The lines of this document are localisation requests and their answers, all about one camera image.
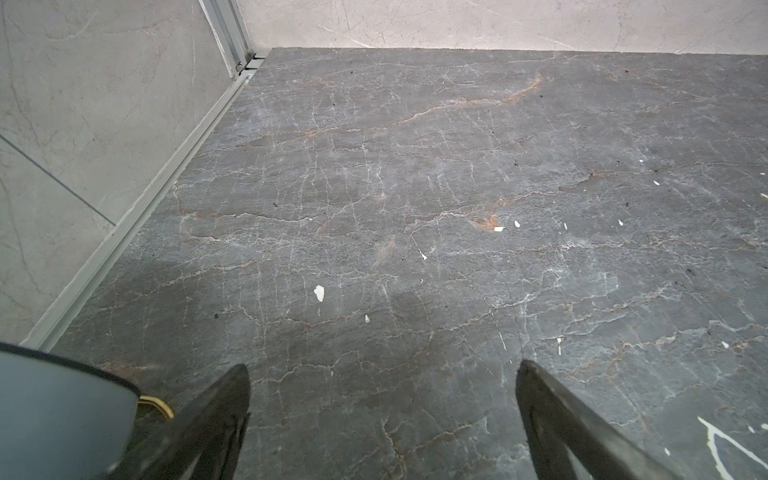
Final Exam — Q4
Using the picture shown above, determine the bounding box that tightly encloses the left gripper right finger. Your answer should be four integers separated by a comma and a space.
515, 359, 678, 479

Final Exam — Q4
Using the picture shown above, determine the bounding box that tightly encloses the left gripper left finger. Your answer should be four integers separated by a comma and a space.
97, 364, 251, 479

